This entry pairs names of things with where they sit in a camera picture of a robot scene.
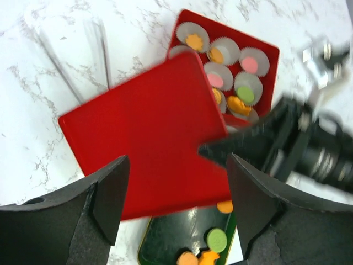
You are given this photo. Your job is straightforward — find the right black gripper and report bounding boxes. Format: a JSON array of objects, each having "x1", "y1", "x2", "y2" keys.
[{"x1": 198, "y1": 97, "x2": 347, "y2": 182}]

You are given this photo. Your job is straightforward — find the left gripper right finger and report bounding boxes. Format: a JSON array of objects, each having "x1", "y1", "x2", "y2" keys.
[{"x1": 227, "y1": 155, "x2": 352, "y2": 264}]

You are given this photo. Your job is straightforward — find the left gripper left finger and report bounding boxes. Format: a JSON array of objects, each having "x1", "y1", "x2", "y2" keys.
[{"x1": 1, "y1": 155, "x2": 130, "y2": 264}]

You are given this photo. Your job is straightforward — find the green sandwich cookie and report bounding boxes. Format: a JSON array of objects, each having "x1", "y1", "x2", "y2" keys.
[
  {"x1": 206, "y1": 228, "x2": 227, "y2": 253},
  {"x1": 237, "y1": 86, "x2": 254, "y2": 104}
]

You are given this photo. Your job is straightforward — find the pink sandwich cookie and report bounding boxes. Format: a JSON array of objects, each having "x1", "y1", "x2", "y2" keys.
[
  {"x1": 207, "y1": 73, "x2": 223, "y2": 88},
  {"x1": 241, "y1": 56, "x2": 259, "y2": 74}
]

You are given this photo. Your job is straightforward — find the red box lid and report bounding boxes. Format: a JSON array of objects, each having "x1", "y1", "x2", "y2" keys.
[{"x1": 58, "y1": 52, "x2": 231, "y2": 220}]

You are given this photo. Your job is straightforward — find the metal tweezers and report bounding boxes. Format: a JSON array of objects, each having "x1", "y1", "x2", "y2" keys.
[{"x1": 34, "y1": 17, "x2": 112, "y2": 104}]

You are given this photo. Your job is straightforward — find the orange fish cookie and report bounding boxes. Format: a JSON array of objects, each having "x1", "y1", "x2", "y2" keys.
[
  {"x1": 227, "y1": 96, "x2": 252, "y2": 116},
  {"x1": 198, "y1": 250, "x2": 220, "y2": 265}
]

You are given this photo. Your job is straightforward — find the orange round biscuit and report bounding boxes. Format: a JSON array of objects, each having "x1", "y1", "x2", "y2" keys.
[
  {"x1": 212, "y1": 87, "x2": 222, "y2": 105},
  {"x1": 208, "y1": 47, "x2": 224, "y2": 64}
]

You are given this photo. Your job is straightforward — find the orange star cookie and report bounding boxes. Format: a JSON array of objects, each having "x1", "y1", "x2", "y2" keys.
[{"x1": 185, "y1": 34, "x2": 204, "y2": 52}]

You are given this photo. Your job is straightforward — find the white paper cup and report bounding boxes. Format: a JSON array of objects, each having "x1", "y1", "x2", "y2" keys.
[
  {"x1": 204, "y1": 62, "x2": 233, "y2": 91},
  {"x1": 176, "y1": 22, "x2": 210, "y2": 53},
  {"x1": 207, "y1": 37, "x2": 240, "y2": 66},
  {"x1": 234, "y1": 71, "x2": 263, "y2": 106},
  {"x1": 167, "y1": 45, "x2": 194, "y2": 59},
  {"x1": 218, "y1": 91, "x2": 227, "y2": 114},
  {"x1": 229, "y1": 108, "x2": 259, "y2": 123},
  {"x1": 239, "y1": 47, "x2": 270, "y2": 77}
]

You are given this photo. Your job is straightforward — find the orange chocolate chip cookie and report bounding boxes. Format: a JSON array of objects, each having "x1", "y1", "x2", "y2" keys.
[{"x1": 216, "y1": 200, "x2": 233, "y2": 214}]

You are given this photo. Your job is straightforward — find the red cookie box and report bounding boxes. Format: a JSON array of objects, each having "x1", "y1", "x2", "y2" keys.
[{"x1": 167, "y1": 9, "x2": 280, "y2": 128}]

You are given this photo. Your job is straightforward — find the black green cookie tray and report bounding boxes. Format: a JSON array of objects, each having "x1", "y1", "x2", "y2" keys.
[{"x1": 137, "y1": 206, "x2": 236, "y2": 264}]

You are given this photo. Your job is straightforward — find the orange flower cookie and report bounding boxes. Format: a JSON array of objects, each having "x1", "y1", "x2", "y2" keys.
[{"x1": 176, "y1": 251, "x2": 199, "y2": 265}]

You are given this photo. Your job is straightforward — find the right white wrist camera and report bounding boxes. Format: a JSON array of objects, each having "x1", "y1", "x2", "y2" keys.
[{"x1": 299, "y1": 37, "x2": 350, "y2": 90}]

